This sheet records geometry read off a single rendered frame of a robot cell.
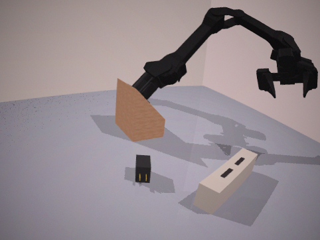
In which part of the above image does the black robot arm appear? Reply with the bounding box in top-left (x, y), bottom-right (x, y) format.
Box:
top-left (132, 7), bottom-right (315, 100)

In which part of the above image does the black two-prong charger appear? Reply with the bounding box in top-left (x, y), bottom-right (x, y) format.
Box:
top-left (135, 155), bottom-right (151, 183)

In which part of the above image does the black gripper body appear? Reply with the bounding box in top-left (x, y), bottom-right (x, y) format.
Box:
top-left (256, 60), bottom-right (318, 90)

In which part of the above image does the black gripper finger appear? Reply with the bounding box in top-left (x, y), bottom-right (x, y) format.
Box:
top-left (303, 71), bottom-right (313, 98)
top-left (262, 72), bottom-right (276, 98)

